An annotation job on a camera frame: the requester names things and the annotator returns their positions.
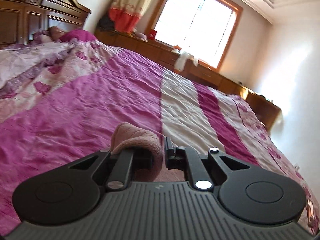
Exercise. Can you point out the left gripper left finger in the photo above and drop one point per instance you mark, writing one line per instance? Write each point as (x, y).
(70, 192)

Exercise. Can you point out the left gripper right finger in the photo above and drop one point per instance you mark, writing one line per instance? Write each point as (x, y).
(246, 191)

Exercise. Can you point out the pink knitted cardigan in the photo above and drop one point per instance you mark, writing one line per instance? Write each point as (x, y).
(127, 135)

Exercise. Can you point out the magenta striped bedspread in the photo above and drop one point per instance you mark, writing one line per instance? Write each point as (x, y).
(80, 118)

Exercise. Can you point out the floral purple quilt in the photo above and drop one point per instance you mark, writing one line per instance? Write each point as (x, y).
(31, 72)

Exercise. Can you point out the white cloth on cabinet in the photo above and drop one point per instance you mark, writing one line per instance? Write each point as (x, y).
(180, 63)

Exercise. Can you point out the magenta pillow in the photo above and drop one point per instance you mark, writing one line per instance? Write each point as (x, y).
(78, 34)

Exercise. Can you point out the wooden low cabinet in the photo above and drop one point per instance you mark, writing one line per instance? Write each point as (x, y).
(265, 111)

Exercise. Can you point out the dark bag by curtain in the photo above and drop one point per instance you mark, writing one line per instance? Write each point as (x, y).
(105, 23)

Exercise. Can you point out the wooden framed window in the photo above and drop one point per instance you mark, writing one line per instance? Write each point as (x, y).
(203, 28)

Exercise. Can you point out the red box on sill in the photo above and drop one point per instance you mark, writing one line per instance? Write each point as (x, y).
(152, 34)

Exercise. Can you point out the dark wooden headboard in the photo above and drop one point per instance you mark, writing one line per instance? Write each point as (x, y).
(21, 18)

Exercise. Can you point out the cream and red curtain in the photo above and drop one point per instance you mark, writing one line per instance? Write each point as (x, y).
(126, 13)

